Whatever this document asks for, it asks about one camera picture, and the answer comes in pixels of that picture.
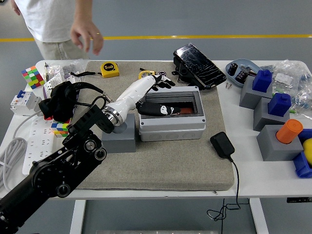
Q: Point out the person's left hand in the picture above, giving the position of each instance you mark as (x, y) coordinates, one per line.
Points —
(85, 33)

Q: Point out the person's right hand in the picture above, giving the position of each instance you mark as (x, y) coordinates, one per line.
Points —
(15, 6)

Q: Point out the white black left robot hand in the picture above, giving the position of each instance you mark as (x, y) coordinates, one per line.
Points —
(136, 90)

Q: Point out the smoky transparent box lid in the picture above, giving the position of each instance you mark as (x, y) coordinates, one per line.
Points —
(170, 97)

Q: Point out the grey plastic junction box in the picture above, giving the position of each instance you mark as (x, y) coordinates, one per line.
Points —
(170, 131)

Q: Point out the orange cylinder battery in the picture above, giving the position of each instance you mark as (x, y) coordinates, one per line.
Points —
(187, 111)
(289, 131)

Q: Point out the person's left forearm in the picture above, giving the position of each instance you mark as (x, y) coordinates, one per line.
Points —
(83, 12)

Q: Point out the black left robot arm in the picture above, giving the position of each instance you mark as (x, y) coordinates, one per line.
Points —
(61, 170)

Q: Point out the blue square battery block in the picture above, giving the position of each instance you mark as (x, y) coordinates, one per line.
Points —
(262, 81)
(279, 104)

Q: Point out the yellow round tape measure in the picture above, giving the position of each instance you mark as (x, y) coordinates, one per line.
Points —
(146, 73)

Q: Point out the small black cylinder capacitor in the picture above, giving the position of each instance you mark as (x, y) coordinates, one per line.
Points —
(161, 72)

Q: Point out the yellow square tape measure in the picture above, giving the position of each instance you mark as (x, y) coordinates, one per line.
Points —
(110, 69)

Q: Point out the person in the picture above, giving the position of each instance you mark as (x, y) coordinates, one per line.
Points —
(48, 19)

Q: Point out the clear plastic bag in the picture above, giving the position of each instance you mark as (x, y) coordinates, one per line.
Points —
(68, 65)

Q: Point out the black stand under device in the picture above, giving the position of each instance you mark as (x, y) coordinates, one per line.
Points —
(177, 64)

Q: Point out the silver pen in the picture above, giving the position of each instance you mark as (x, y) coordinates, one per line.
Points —
(46, 70)

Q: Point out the grey block with round hole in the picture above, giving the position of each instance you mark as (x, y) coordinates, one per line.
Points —
(119, 146)

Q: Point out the black cracked screen device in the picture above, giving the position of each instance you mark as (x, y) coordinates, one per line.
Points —
(200, 64)

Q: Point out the large multicolour puzzle cube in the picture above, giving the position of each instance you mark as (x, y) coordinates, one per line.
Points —
(33, 76)

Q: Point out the grey-brown fabric mat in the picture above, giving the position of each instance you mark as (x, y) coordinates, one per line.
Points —
(146, 165)

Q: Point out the black cloth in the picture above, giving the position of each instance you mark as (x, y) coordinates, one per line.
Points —
(58, 107)

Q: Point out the small multicolour puzzle cube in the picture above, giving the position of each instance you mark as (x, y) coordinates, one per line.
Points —
(59, 128)

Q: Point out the white circuit breaker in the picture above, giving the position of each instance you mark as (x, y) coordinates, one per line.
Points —
(24, 102)

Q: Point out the black capacitor in tray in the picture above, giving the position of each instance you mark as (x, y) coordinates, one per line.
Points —
(233, 68)
(241, 75)

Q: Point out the black power adapter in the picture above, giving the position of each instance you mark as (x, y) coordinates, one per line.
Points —
(222, 145)

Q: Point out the blue-grey oval tray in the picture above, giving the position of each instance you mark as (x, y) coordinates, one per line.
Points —
(240, 63)

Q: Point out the white power strip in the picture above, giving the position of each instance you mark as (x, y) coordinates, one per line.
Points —
(39, 141)

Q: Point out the grey block holder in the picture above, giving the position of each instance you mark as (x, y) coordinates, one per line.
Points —
(248, 97)
(263, 119)
(270, 148)

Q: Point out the small brown component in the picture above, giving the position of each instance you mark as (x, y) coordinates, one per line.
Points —
(252, 73)

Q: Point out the white table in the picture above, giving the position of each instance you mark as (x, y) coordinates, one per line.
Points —
(256, 175)

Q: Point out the clear bags of small parts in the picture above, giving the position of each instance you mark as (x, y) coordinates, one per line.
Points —
(290, 73)

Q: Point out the yellow rounded object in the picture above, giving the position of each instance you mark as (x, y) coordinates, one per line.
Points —
(308, 150)

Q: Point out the blue plastic holder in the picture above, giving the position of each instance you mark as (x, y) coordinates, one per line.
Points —
(302, 165)

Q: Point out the black table control panel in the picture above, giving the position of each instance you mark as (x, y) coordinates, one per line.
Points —
(298, 200)

